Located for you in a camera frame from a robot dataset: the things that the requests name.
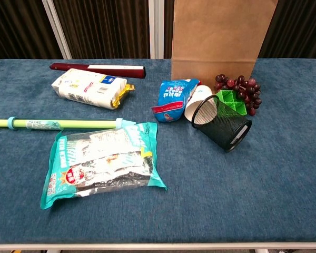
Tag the upright white frame post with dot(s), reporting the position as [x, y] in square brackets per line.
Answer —
[156, 29]

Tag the white table frame rail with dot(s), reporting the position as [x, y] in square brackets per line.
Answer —
[147, 246]

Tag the brown paper bag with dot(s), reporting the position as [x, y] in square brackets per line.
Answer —
[213, 39]

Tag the slanted white frame post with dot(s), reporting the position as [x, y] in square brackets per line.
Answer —
[56, 29]

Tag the teal clear snack bag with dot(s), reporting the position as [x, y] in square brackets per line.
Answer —
[94, 163]

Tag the green pole with blue clips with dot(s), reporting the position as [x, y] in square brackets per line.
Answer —
[68, 124]

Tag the dark red long box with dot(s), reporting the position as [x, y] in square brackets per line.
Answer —
[68, 66]

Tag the white noodle package yellow ends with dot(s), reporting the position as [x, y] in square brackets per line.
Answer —
[89, 88]

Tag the white paper cup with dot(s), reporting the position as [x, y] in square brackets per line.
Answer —
[200, 97]

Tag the blue snack pouch red strip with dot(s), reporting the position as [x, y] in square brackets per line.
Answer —
[173, 97]

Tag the green plastic divided tray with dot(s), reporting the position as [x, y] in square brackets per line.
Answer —
[226, 96]

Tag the black mesh pen holder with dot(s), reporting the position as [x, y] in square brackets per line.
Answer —
[226, 126]

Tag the purple grape bunch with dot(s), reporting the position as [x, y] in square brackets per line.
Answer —
[248, 92]

